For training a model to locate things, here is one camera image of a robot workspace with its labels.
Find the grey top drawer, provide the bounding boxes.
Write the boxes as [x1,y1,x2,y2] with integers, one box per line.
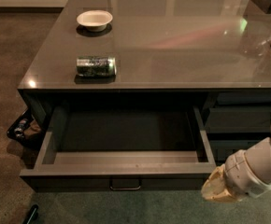
[20,106,216,191]

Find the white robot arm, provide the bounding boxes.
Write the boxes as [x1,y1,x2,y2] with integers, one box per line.
[201,136,271,203]

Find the right middle drawer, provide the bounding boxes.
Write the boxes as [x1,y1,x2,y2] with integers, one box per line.
[210,140,259,162]

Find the grey drawer cabinet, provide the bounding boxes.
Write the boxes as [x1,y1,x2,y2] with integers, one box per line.
[18,0,271,185]

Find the green soda can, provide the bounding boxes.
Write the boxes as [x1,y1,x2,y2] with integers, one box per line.
[76,56,116,77]

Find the black object on floor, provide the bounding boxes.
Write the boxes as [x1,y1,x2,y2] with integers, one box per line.
[22,204,38,224]

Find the black bin with cans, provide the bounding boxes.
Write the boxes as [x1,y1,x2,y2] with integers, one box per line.
[7,108,45,150]

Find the white paper bowl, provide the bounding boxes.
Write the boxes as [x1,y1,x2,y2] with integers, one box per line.
[77,10,113,32]

